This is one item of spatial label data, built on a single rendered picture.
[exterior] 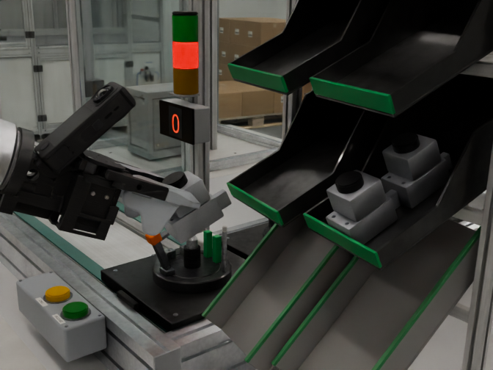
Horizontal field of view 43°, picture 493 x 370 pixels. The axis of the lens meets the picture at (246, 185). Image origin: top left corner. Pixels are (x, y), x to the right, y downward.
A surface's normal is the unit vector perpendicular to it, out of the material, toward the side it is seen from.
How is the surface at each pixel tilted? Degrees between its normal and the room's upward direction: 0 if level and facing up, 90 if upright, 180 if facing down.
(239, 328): 45
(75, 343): 90
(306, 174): 25
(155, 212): 86
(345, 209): 115
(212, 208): 89
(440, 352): 0
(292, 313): 90
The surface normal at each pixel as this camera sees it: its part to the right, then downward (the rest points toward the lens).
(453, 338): 0.01, -0.95
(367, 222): 0.48, 0.27
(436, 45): -0.36, -0.80
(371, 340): -0.61, -0.58
